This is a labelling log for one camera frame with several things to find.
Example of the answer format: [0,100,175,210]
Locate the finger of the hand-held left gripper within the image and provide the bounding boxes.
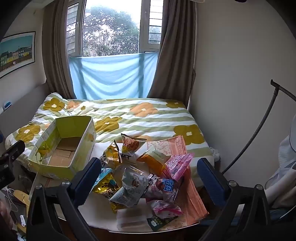
[0,140,26,165]

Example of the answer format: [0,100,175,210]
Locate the yellow white chip packet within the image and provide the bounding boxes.
[100,140,122,168]

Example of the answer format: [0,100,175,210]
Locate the floral striped blanket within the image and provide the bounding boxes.
[5,92,213,173]

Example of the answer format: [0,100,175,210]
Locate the window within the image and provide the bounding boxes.
[67,0,164,57]

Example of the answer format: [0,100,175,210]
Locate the light blue window cloth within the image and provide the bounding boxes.
[69,52,159,100]

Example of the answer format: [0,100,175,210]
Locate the black lamp stand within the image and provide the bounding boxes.
[221,79,296,174]

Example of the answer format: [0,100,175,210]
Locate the chocolate sponge cake packet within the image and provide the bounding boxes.
[145,175,184,205]

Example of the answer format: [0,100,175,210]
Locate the brown curtain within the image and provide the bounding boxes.
[42,0,86,100]
[147,0,197,107]

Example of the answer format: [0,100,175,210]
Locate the dark green snack packet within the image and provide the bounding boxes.
[147,215,179,232]

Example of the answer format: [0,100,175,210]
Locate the clear white snack packet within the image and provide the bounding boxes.
[116,207,149,230]

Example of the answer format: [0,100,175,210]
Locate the green cardboard box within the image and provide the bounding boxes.
[28,116,97,181]

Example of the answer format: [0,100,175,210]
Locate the grey white snack packet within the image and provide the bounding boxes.
[109,166,151,207]

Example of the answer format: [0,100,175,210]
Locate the light blue snack packet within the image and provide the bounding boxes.
[92,168,126,213]

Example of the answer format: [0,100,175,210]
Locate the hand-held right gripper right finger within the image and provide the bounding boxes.
[197,158,271,241]

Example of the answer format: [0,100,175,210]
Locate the wall poster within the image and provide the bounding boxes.
[0,31,36,79]

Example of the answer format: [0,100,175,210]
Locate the pink white snack packet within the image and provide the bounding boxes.
[150,200,183,219]

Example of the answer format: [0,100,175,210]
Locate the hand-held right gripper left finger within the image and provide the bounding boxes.
[26,158,102,241]

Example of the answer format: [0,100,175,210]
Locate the pink patterned plastic bags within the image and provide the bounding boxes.
[147,135,209,227]

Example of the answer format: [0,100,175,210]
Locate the pink zip bag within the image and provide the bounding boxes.
[165,153,194,181]

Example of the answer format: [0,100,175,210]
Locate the orange white bread packet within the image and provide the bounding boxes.
[121,133,147,163]

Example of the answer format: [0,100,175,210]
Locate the orange packet with cream top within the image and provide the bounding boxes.
[137,146,172,179]

